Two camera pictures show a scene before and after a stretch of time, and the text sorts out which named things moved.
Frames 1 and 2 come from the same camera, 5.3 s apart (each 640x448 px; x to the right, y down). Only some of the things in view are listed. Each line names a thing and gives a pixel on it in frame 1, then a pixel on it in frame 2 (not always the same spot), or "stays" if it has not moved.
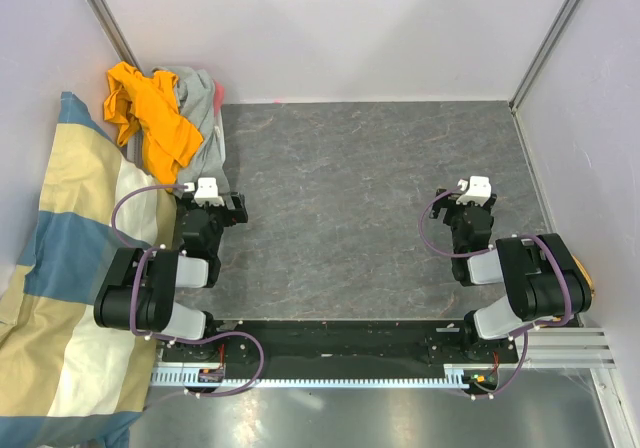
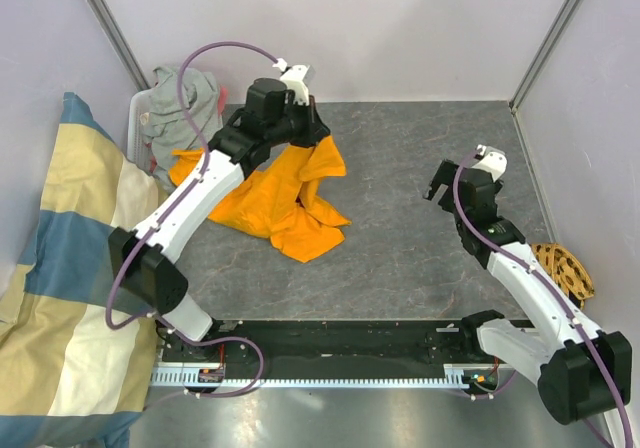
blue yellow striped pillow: [66, 380] stays
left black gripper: [232, 216] -> [317, 131]
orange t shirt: [146, 105] -> [278, 200]
